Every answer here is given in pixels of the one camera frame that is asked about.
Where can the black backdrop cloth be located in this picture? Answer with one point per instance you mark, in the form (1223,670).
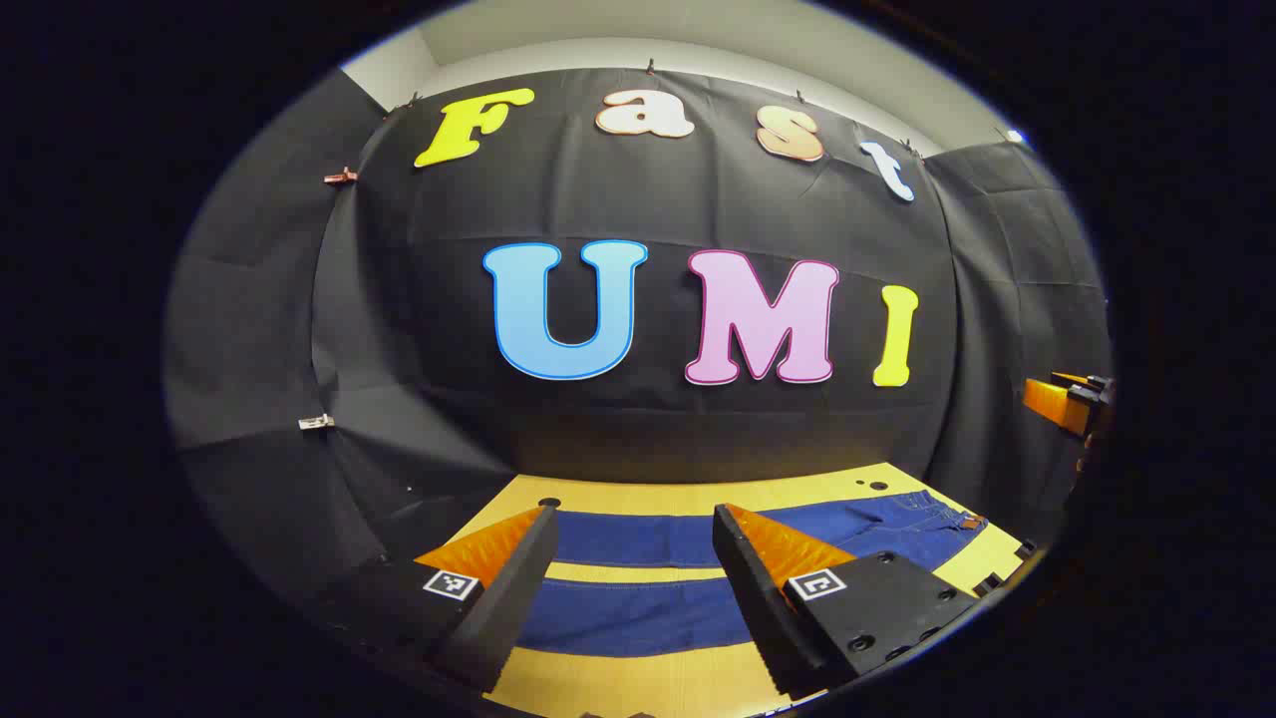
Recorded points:
(698,199)

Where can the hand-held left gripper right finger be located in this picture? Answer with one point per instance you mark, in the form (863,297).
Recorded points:
(753,598)

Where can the copper clip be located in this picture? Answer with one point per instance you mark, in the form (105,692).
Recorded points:
(340,178)

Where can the blue jeans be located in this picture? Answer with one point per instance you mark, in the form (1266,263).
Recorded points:
(638,538)

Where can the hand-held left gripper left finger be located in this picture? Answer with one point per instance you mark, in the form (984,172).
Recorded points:
(518,588)

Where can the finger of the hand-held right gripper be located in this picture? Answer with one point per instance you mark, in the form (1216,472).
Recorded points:
(1052,404)

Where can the silver clip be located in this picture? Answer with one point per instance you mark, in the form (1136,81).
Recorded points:
(316,422)

